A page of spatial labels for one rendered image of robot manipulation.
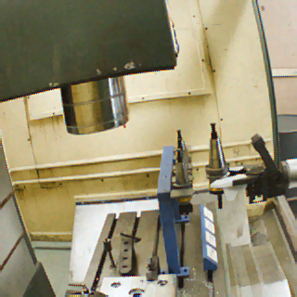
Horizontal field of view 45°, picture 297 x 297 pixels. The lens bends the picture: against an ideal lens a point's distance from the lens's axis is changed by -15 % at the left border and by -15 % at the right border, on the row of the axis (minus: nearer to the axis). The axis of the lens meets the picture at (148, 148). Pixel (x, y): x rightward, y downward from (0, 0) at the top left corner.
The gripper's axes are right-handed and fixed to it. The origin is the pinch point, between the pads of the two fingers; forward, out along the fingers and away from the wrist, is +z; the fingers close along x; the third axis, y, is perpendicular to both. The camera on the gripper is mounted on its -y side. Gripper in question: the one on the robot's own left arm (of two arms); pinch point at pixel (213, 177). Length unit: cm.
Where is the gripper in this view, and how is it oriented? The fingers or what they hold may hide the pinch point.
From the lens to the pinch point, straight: 99.0
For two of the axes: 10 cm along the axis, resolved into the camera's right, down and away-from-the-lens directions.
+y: 1.3, 9.5, 2.8
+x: 0.7, -2.9, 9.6
